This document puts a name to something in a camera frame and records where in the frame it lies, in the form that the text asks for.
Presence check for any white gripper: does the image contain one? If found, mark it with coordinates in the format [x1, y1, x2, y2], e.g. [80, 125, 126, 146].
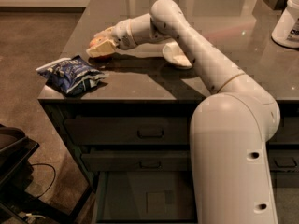
[85, 18, 138, 59]

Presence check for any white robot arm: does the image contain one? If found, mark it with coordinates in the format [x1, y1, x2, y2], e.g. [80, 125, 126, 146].
[87, 0, 280, 224]

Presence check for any top left drawer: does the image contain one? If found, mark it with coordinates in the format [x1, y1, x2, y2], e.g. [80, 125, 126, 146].
[64, 117, 189, 146]

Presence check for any middle left drawer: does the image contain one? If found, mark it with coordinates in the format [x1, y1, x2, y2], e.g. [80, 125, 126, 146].
[81, 150, 190, 172]

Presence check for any open bottom left drawer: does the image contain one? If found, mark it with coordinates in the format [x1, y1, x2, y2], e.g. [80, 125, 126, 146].
[92, 171, 197, 224]

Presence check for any top right drawer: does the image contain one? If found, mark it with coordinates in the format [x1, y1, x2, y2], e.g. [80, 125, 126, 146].
[269, 117, 299, 145]

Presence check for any middle right drawer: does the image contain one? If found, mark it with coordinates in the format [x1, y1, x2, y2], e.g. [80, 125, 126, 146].
[268, 149, 299, 173]

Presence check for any blue chip bag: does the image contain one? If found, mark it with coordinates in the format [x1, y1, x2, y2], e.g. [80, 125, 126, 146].
[36, 56, 108, 96]

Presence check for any white paper bowl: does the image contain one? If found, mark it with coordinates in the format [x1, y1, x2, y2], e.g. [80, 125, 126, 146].
[162, 42, 192, 69]

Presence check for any white plastic jar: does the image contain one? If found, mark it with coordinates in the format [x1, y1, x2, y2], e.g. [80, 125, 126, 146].
[271, 0, 299, 49]

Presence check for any black cart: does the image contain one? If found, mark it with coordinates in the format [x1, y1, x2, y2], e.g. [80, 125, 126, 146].
[0, 125, 92, 224]

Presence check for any dark cabinet frame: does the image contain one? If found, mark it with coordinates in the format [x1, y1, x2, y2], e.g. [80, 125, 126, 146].
[37, 99, 299, 191]

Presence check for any black cable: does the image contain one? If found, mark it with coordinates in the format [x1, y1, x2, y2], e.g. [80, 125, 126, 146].
[21, 162, 57, 201]

